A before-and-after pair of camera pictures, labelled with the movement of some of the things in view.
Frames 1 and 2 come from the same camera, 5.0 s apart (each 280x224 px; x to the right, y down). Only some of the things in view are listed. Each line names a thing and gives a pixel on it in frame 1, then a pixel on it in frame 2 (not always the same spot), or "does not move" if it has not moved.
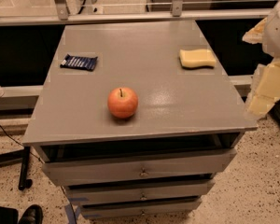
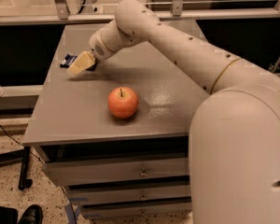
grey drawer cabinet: (165, 159) does not move
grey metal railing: (62, 11) does not move
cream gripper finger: (256, 35) → (87, 59)
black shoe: (33, 215) does not move
